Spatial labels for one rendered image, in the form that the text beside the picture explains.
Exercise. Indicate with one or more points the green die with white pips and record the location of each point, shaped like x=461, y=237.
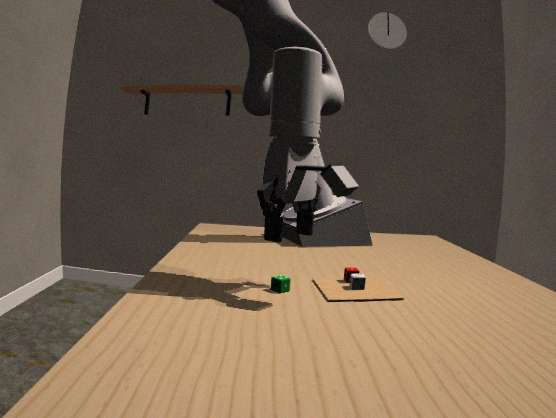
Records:
x=280, y=284

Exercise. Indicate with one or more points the tan textured mat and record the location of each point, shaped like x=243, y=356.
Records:
x=337, y=290

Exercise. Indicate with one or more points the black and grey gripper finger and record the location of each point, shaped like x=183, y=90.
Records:
x=305, y=216
x=273, y=222

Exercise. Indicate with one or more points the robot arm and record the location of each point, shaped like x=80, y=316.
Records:
x=305, y=84

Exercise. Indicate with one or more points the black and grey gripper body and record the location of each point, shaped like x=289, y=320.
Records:
x=283, y=155

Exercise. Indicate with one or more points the dark red die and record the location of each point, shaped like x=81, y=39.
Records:
x=348, y=272

